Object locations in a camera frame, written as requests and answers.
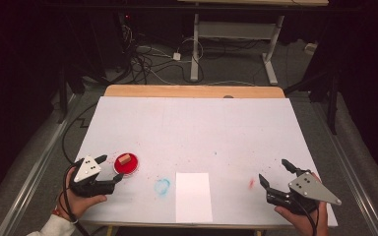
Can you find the metal floor rail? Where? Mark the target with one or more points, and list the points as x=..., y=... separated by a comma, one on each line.
x=351, y=173
x=39, y=164

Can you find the light wooden table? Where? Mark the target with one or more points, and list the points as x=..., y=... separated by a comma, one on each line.
x=193, y=91

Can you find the round red ink pad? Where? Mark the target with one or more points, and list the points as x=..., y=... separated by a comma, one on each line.
x=128, y=167

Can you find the dark table grommet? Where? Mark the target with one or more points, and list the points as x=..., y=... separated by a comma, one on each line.
x=228, y=96

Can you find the black metal stand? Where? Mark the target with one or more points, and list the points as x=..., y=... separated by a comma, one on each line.
x=332, y=105

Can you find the small white box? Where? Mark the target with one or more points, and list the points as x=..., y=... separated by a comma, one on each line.
x=310, y=48

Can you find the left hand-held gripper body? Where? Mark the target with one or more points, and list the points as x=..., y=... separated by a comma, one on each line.
x=87, y=170

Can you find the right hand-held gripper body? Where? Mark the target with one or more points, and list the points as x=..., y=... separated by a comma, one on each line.
x=308, y=188

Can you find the large white board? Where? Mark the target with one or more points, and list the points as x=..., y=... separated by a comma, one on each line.
x=193, y=131

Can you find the white power adapter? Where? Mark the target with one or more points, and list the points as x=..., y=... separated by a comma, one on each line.
x=176, y=56

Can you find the person's right hand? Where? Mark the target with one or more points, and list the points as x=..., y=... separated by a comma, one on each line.
x=308, y=224

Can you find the white-framed desk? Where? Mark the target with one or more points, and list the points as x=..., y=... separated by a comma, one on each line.
x=233, y=30

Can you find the person's left hand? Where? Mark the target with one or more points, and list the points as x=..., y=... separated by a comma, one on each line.
x=78, y=205

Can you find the white paper sheet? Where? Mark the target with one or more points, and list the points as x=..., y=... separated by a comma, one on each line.
x=193, y=200

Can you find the small wooden stamp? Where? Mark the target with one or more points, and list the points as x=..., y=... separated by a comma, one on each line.
x=124, y=159

